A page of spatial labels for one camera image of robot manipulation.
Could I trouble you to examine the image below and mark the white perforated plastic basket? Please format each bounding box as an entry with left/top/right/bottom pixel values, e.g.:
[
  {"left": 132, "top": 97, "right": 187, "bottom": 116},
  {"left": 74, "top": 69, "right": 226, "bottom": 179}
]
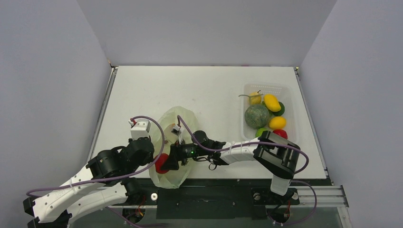
[{"left": 240, "top": 83, "right": 300, "bottom": 143}]

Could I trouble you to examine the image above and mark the red fake apple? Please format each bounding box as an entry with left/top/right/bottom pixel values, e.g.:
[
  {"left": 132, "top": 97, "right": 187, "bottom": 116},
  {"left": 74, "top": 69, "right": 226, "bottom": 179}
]
[
  {"left": 154, "top": 153, "right": 169, "bottom": 174},
  {"left": 273, "top": 129, "right": 288, "bottom": 139}
]

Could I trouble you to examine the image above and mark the yellow fake pear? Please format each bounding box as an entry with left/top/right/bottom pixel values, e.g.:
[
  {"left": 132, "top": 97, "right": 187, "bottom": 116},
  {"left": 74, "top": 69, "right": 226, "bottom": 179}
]
[{"left": 249, "top": 91, "right": 262, "bottom": 105}]

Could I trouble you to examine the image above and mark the light green plastic bag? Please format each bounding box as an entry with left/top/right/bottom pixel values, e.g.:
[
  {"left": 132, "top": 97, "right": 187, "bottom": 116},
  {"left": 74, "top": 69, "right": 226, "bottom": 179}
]
[{"left": 148, "top": 106, "right": 200, "bottom": 189}]

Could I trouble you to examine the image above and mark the aluminium rail frame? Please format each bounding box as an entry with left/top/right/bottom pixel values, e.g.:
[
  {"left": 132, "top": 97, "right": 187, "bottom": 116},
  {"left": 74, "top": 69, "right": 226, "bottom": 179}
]
[{"left": 86, "top": 66, "right": 349, "bottom": 209}]

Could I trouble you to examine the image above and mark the green netted fake melon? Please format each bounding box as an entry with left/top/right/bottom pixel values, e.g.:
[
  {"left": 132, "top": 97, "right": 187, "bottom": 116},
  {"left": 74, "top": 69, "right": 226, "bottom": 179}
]
[{"left": 244, "top": 104, "right": 270, "bottom": 129}]

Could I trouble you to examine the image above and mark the bumpy green custard apple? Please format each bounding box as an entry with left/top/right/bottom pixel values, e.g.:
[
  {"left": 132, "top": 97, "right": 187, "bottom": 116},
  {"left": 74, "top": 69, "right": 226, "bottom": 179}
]
[{"left": 255, "top": 127, "right": 269, "bottom": 137}]

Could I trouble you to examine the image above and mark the dark green fake lime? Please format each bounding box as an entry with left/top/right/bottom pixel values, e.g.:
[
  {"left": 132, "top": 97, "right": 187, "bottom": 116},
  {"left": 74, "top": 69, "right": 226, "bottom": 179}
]
[{"left": 273, "top": 102, "right": 285, "bottom": 116}]

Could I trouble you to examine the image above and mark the yellow fake mango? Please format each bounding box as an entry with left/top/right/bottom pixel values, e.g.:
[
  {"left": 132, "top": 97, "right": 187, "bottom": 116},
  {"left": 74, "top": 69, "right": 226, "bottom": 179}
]
[{"left": 263, "top": 94, "right": 281, "bottom": 112}]

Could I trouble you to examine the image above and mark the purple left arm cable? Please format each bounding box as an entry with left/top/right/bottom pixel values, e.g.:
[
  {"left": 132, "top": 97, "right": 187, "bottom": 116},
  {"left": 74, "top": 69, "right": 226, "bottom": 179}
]
[{"left": 26, "top": 115, "right": 166, "bottom": 228}]

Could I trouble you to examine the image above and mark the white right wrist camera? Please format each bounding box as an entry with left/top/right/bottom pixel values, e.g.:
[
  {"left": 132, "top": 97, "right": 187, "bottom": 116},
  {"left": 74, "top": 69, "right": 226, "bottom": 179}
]
[{"left": 171, "top": 123, "right": 183, "bottom": 144}]

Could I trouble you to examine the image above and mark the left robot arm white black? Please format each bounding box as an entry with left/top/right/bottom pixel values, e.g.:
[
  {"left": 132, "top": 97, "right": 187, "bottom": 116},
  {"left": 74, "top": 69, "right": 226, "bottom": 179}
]
[{"left": 23, "top": 137, "right": 154, "bottom": 228}]

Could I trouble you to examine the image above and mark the yellow fake lemon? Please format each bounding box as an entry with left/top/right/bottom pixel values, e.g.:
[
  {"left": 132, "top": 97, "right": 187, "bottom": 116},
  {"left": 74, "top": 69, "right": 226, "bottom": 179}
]
[{"left": 268, "top": 116, "right": 287, "bottom": 130}]

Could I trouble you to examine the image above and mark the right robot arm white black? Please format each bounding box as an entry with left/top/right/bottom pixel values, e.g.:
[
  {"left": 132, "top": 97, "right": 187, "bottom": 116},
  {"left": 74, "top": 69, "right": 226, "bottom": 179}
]
[{"left": 156, "top": 131, "right": 302, "bottom": 203}]

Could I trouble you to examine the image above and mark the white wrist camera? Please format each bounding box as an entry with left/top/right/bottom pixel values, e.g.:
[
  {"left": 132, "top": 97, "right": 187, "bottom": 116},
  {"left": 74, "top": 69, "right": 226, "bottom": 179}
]
[
  {"left": 171, "top": 123, "right": 183, "bottom": 144},
  {"left": 128, "top": 119, "right": 151, "bottom": 140}
]

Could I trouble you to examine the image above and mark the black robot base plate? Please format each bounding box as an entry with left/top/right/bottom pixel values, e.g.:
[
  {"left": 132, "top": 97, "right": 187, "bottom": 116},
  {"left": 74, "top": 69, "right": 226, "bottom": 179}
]
[{"left": 104, "top": 178, "right": 331, "bottom": 221}]

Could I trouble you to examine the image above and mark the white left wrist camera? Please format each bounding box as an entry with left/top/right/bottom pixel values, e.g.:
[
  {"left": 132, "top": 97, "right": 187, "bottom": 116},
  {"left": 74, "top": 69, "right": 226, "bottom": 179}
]
[{"left": 128, "top": 119, "right": 151, "bottom": 140}]

